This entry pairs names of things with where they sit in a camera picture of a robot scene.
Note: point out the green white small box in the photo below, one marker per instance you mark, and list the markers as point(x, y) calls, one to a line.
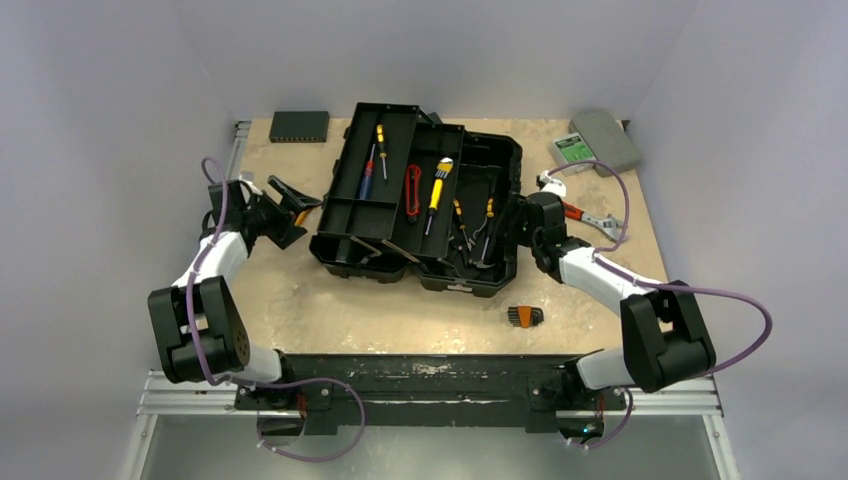
point(572, 154)

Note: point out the grey plastic case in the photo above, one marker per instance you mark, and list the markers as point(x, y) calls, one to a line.
point(606, 139)

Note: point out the red black utility knife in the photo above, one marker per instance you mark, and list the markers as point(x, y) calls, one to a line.
point(412, 179)

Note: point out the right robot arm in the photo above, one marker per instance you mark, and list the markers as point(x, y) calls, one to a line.
point(664, 336)

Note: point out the blue red screwdriver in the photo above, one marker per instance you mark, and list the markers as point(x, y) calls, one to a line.
point(366, 183)

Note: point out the aluminium frame rail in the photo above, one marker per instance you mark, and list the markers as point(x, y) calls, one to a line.
point(223, 247)

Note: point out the small claw hammer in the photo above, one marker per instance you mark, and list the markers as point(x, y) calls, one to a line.
point(480, 248)

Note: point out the yellow utility knife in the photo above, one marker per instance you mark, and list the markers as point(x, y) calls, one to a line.
point(302, 217)

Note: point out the black plastic toolbox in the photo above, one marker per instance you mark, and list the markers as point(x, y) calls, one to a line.
point(373, 239)

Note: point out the yellow black screwdriver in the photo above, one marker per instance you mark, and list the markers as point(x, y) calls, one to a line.
point(381, 145)

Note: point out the yellow handled screwdriver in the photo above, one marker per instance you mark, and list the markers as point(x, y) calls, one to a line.
point(433, 203)

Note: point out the black network switch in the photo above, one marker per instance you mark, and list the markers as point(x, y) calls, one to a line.
point(299, 127)

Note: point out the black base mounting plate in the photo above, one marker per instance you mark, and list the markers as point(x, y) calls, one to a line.
point(464, 390)

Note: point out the orange hex key set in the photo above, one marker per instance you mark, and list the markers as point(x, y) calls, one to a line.
point(525, 316)

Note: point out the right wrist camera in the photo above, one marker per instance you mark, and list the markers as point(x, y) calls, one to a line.
point(547, 183)

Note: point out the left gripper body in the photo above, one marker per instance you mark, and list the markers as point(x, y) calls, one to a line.
point(273, 220)

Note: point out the yellow hex key set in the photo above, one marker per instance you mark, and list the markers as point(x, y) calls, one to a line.
point(444, 167)

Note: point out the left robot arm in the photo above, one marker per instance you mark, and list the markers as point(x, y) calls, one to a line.
point(199, 333)

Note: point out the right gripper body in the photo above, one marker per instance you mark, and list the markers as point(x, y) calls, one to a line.
point(515, 229)

